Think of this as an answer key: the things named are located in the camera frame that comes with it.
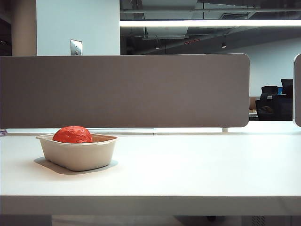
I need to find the long grey desk divider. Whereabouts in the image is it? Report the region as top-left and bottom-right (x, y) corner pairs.
(0, 53), (250, 129)

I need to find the black office chair headrest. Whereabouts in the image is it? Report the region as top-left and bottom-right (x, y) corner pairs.
(261, 85), (278, 99)

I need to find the tall black office chair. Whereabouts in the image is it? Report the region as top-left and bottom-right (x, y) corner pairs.
(280, 79), (294, 96)

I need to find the metal wall switch plate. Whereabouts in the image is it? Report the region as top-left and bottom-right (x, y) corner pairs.
(70, 39), (83, 56)

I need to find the beige paper lunchbox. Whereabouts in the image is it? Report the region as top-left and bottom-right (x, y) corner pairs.
(36, 133), (119, 172)

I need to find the beige round column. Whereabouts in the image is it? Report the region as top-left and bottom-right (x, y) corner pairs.
(11, 0), (38, 57)

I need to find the ceiling ventilation duct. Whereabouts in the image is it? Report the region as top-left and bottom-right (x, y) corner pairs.
(142, 26), (189, 40)

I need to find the black mesh office chair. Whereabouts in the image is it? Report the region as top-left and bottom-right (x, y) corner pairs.
(255, 95), (294, 121)

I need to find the wrinkled orange fruit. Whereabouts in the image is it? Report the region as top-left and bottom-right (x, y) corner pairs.
(52, 126), (93, 144)

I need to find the grey desk divider white-edged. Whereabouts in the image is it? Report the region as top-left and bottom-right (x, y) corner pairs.
(293, 53), (301, 128)

